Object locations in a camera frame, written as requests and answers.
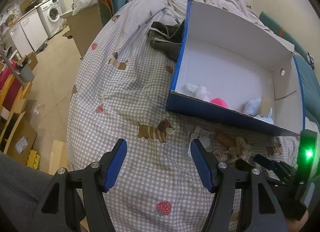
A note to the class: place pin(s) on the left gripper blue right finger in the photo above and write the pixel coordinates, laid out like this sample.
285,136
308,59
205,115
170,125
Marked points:
205,163

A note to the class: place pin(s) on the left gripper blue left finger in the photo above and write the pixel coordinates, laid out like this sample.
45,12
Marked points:
111,163

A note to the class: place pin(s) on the beige ruffled scrunchie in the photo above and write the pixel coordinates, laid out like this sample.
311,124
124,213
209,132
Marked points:
233,149

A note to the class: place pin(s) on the pink soft ball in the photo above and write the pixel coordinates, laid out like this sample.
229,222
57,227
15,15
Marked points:
219,102

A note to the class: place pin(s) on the light blue fluffy cloth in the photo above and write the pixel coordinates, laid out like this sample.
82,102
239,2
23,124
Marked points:
259,108

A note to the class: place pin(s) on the white fluffy scrunchie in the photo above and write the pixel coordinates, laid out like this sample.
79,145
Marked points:
199,91

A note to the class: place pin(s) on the checkered dog print duvet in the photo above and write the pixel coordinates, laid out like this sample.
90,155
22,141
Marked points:
121,90

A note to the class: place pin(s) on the yellow sponge on floor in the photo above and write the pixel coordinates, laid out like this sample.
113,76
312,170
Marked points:
33,159

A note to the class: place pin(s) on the blue and white cardboard box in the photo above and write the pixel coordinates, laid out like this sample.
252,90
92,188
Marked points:
237,61

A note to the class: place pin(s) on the teal pillow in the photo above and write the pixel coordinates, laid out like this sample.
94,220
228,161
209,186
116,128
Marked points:
310,87

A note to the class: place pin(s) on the dark green garment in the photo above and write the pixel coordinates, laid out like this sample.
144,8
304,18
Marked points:
166,38

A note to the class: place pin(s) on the brown cardboard box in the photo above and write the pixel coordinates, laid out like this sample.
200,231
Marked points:
84,27

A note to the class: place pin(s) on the white kitchen cabinet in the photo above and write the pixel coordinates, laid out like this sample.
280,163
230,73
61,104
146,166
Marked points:
28,34

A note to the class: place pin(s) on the teal headboard cushion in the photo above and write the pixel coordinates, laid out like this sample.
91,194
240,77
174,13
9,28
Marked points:
277,29

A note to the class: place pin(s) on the white washing machine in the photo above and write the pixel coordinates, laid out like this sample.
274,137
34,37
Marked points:
50,16

